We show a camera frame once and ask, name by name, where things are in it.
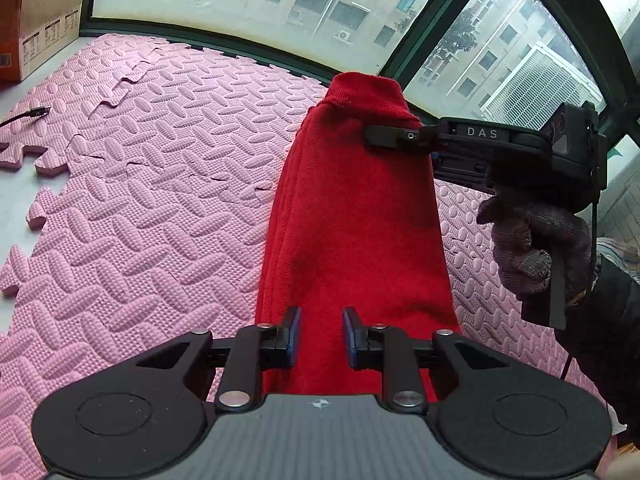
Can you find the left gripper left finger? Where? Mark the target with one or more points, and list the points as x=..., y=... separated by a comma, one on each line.
x=277, y=342

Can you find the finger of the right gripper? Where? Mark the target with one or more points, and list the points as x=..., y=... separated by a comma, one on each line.
x=425, y=138

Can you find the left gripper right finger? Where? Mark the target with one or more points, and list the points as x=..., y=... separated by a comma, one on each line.
x=366, y=347

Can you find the red knit garment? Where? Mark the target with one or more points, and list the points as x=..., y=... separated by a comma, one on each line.
x=352, y=226

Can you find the right hand grey glove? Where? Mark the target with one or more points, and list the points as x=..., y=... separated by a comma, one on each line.
x=526, y=236

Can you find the pink foam puzzle mat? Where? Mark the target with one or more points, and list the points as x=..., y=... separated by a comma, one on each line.
x=155, y=248

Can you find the brown cardboard box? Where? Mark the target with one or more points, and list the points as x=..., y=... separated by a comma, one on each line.
x=34, y=30

